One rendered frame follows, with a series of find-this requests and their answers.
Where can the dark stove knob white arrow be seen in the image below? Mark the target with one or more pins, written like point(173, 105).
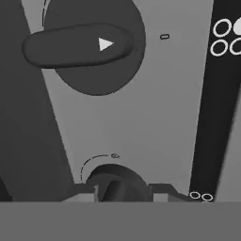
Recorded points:
point(75, 47)

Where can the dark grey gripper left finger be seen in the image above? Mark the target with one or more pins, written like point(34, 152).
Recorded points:
point(84, 192)

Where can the grey stove with black panel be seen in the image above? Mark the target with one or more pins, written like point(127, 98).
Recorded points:
point(135, 125)

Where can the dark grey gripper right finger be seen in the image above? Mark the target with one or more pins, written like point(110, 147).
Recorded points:
point(163, 192)

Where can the small dark grey stove knob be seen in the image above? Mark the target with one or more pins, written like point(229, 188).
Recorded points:
point(124, 185)

